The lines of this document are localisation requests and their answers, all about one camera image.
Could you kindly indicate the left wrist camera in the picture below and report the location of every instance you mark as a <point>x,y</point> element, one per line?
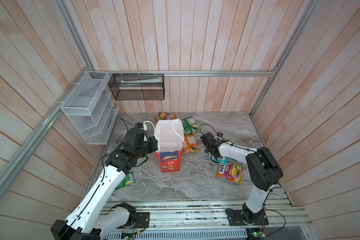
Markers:
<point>140,128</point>

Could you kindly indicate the red paper gift bag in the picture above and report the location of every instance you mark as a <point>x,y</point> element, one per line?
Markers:
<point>171,138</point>

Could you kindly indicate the black mesh basket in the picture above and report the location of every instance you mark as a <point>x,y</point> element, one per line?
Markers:
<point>137,87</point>

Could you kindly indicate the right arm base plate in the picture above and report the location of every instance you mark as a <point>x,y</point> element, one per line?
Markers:
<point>246,218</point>

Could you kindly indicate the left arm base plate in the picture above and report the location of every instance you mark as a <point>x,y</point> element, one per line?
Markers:
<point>137,220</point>

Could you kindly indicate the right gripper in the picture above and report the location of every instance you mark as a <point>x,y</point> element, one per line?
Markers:
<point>205,149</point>

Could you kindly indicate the aluminium frame rail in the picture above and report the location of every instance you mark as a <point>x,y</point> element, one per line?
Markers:
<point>202,73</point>

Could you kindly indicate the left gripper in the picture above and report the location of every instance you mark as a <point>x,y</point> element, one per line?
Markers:
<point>153,143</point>

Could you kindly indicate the teal Fox's candy bag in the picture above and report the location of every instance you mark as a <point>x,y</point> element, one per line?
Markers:
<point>222,160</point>

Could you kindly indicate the orange snack packet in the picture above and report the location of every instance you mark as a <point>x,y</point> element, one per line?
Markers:
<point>190,144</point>

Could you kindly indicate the orange Fox's fruits bag front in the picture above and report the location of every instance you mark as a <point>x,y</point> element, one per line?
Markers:
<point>231,172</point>

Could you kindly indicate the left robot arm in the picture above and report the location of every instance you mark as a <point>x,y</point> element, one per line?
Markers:
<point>84,222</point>

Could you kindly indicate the white wire shelf rack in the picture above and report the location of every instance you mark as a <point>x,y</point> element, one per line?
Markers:
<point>91,108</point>

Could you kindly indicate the orange Fox's fruits candy bag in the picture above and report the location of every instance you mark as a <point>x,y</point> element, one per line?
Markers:
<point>165,116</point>

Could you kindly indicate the green lime snack packet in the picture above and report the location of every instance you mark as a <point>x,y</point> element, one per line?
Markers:
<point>128,180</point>

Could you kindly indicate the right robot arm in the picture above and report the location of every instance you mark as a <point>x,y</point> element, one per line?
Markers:
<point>264,170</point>

